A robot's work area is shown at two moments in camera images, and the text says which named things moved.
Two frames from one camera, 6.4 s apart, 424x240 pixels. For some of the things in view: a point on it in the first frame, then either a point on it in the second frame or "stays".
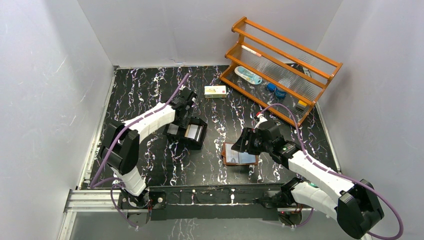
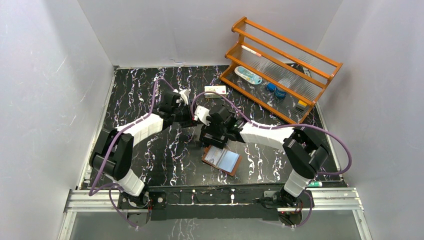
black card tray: (191, 136) to (210, 136)
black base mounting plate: (215, 202) stays
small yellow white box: (215, 91) stays
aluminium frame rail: (85, 200) stays
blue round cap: (271, 86) stays
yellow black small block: (301, 105) stays
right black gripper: (247, 134) to (212, 121)
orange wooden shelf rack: (275, 73) stays
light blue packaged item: (248, 75) stays
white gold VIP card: (232, 155) to (213, 154)
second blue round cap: (280, 94) stays
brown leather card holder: (231, 156) to (225, 161)
